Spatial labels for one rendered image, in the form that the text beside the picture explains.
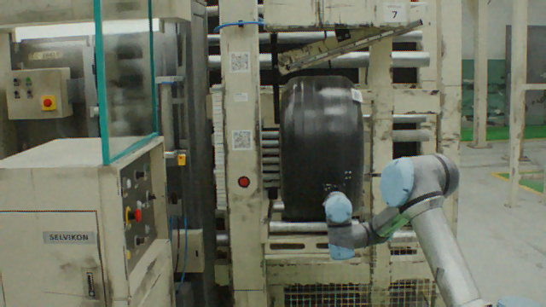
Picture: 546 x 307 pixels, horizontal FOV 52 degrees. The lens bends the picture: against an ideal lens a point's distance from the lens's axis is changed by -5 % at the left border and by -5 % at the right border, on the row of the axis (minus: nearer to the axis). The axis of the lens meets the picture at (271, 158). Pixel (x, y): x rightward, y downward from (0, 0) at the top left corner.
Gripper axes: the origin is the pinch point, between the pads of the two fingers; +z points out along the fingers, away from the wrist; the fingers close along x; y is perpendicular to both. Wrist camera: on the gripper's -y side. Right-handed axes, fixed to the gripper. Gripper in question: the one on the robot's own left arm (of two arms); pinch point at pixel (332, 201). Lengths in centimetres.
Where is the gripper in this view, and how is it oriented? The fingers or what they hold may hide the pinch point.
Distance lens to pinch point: 206.0
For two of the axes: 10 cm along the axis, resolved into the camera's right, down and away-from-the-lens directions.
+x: -10.0, 0.2, 0.5
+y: -0.2, -10.0, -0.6
